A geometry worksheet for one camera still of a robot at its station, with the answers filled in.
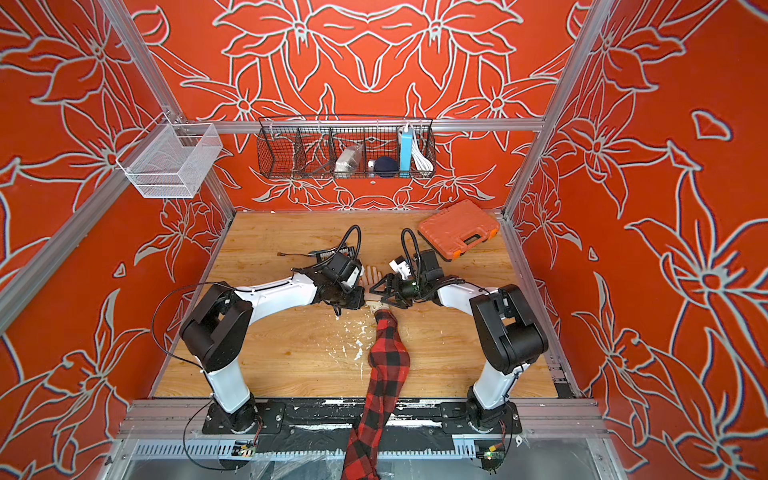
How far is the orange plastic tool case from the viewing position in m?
1.05

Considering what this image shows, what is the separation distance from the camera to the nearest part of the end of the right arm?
719 mm

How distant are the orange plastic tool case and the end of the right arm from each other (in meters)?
0.25
